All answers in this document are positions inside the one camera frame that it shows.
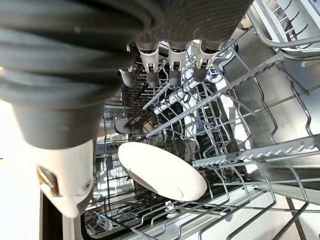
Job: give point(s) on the stainless steel dishwasher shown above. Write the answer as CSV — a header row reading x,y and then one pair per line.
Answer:
x,y
282,82

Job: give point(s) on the dark round disc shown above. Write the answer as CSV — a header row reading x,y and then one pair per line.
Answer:
x,y
121,126

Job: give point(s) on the white oval plate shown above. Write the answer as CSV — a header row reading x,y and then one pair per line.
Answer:
x,y
160,170

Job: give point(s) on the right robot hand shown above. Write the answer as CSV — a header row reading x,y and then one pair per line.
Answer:
x,y
75,62

